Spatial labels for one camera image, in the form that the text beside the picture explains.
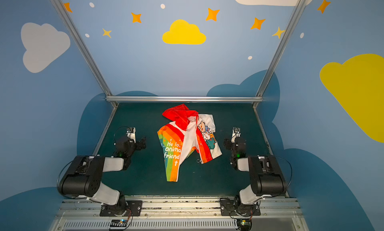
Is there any rainbow white red children's jacket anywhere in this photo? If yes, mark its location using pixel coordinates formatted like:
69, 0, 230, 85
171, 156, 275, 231
157, 104, 222, 182

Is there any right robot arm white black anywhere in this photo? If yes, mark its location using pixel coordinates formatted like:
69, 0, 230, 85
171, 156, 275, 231
220, 136, 289, 218

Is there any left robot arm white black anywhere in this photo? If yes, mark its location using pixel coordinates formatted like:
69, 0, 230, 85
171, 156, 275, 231
57, 136, 146, 218

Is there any green table mat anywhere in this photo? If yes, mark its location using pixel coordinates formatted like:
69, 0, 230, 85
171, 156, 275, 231
99, 103, 269, 196

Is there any back horizontal aluminium bar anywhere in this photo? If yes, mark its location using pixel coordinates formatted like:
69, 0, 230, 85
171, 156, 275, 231
106, 96, 263, 102

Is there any right small circuit board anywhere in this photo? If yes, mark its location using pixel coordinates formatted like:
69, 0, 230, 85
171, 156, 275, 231
236, 219, 252, 231

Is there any small circuit board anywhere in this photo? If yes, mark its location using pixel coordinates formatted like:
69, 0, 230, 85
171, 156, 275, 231
109, 219, 128, 231
236, 219, 252, 231

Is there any left small circuit board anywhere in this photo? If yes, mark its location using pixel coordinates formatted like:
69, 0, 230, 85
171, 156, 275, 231
109, 219, 128, 231

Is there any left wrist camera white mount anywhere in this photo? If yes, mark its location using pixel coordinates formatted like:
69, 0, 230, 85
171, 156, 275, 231
126, 127, 136, 143

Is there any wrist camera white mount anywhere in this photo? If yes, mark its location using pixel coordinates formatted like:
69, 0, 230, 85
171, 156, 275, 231
231, 127, 241, 143
126, 127, 136, 143

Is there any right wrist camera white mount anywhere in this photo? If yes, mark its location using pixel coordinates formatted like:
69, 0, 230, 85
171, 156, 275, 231
231, 127, 241, 143

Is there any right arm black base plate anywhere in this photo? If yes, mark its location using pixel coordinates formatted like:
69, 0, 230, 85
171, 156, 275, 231
219, 198, 261, 217

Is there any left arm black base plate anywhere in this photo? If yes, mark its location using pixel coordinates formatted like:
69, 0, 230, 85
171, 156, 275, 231
100, 201, 143, 217

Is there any aluminium mounting rail base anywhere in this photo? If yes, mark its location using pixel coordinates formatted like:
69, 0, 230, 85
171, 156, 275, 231
50, 196, 309, 231

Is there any left aluminium frame post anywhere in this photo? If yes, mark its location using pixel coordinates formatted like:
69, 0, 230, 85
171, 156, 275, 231
50, 0, 113, 97

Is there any aluminium frame post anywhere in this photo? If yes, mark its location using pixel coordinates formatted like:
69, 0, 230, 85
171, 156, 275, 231
50, 0, 113, 97
253, 0, 307, 111

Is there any right aluminium frame post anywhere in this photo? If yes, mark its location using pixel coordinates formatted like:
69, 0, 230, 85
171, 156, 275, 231
253, 0, 307, 111

